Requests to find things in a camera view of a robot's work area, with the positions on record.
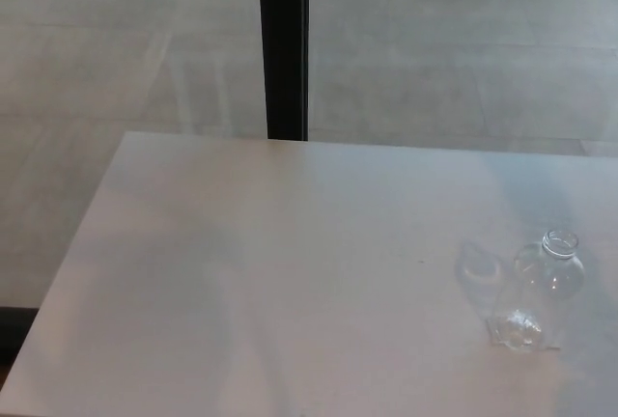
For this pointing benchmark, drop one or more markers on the clear plastic spray bottle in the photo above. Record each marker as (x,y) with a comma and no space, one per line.
(541,286)

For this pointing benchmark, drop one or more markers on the black vertical window post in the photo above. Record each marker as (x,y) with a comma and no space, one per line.
(285,45)

